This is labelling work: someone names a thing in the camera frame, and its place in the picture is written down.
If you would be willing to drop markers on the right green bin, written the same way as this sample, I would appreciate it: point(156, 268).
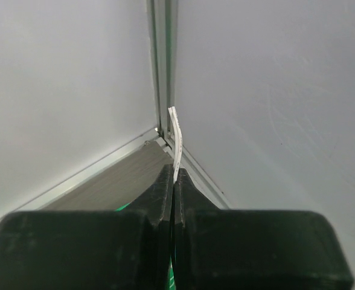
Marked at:
point(122, 207)

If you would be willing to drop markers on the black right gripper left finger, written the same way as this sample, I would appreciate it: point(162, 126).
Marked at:
point(111, 249)

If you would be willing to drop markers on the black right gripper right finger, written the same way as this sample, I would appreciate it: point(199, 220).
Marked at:
point(217, 248)

